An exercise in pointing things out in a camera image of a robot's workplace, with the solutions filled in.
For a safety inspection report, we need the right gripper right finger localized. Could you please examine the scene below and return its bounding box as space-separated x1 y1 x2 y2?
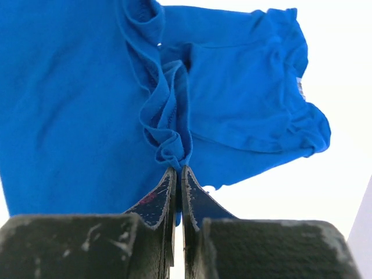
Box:
181 166 361 279

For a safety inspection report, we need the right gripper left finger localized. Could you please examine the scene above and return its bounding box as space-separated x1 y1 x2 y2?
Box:
1 168 177 279

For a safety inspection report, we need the blue t shirt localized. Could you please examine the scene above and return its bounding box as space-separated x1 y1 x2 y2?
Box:
1 1 331 216

